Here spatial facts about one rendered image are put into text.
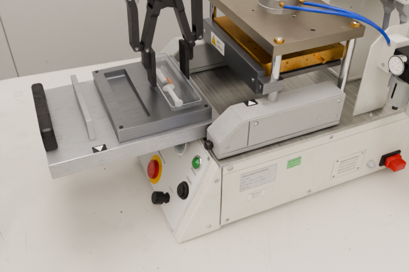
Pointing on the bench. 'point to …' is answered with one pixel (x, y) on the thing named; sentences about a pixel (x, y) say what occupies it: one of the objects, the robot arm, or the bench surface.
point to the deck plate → (233, 95)
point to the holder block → (142, 103)
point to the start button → (181, 190)
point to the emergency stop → (153, 169)
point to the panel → (178, 205)
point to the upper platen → (308, 59)
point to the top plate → (286, 15)
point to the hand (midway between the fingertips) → (168, 64)
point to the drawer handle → (44, 117)
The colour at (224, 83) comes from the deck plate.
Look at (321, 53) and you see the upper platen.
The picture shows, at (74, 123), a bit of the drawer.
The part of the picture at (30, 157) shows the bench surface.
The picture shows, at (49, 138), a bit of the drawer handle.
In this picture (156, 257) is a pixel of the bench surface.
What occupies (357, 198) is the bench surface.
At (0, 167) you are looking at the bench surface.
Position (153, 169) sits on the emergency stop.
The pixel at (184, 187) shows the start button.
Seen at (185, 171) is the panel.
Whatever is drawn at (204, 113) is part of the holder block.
